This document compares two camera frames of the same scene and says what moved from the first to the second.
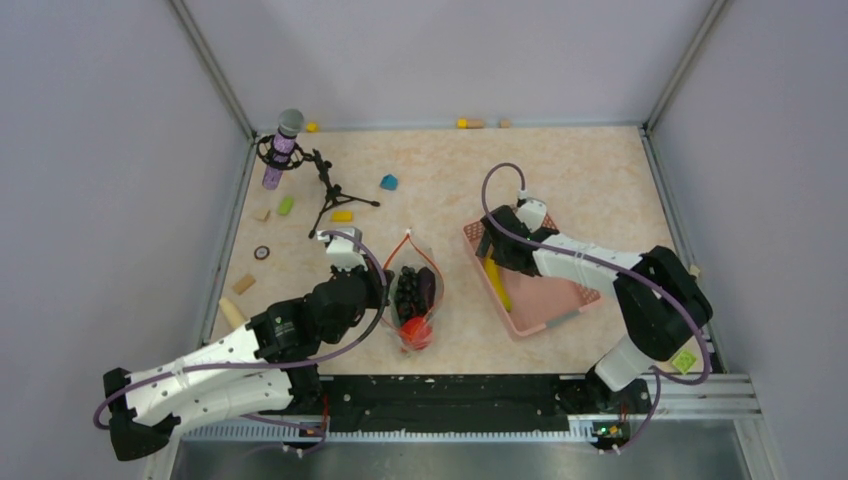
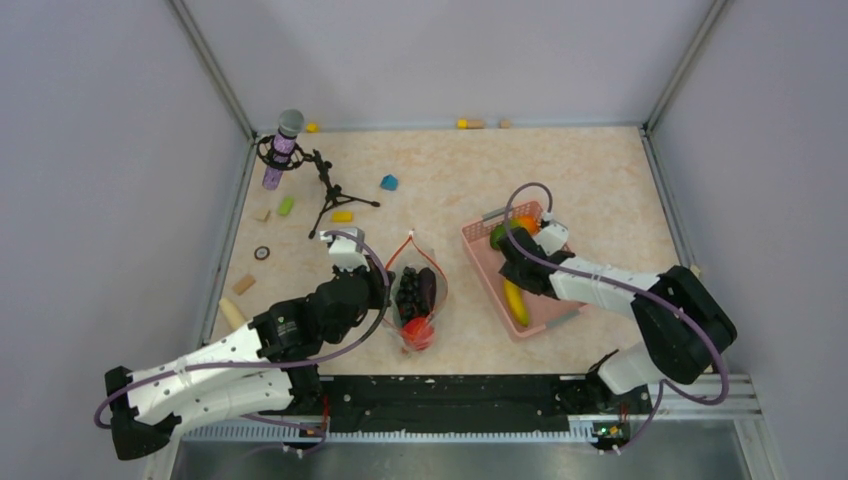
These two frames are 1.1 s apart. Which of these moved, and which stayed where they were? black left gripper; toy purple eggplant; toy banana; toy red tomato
Moved: toy banana
Stayed: toy purple eggplant; black left gripper; toy red tomato
